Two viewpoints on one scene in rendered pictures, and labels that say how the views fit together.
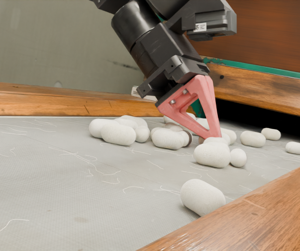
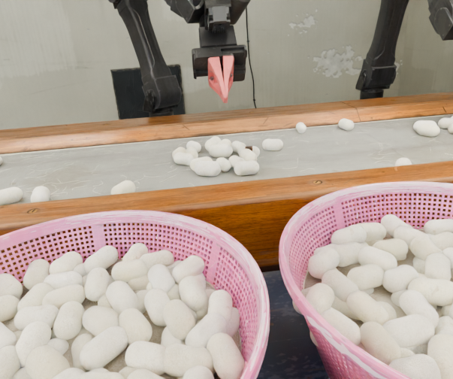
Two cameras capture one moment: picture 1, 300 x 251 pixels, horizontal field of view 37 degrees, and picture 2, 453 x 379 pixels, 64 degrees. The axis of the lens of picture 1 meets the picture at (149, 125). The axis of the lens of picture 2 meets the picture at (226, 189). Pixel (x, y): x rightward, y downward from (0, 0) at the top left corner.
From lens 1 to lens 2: 34 cm
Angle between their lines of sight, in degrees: 57
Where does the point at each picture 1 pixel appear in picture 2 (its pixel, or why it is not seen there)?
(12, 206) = (315, 165)
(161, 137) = not seen: outside the picture
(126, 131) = (430, 128)
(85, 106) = (443, 107)
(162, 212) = not seen: hidden behind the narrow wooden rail
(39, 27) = not seen: outside the picture
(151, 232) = not seen: hidden behind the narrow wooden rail
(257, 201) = (402, 168)
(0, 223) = (303, 169)
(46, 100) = (406, 107)
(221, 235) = (344, 175)
